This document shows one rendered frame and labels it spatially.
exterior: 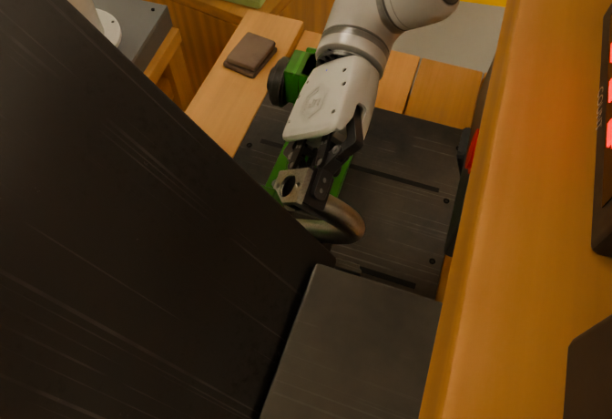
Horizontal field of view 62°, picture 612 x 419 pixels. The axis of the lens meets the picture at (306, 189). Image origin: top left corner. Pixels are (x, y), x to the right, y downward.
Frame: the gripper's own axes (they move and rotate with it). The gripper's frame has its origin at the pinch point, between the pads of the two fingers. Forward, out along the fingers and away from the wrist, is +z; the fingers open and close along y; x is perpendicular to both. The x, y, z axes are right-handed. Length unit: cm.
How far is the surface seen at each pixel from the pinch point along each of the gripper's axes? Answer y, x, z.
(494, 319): 36.1, -16.0, 12.5
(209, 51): -95, 14, -55
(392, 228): -17.7, 31.6, -7.3
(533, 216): 35.8, -14.8, 8.7
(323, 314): 8.7, 0.4, 12.4
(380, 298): 11.2, 4.2, 9.4
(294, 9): -75, 26, -71
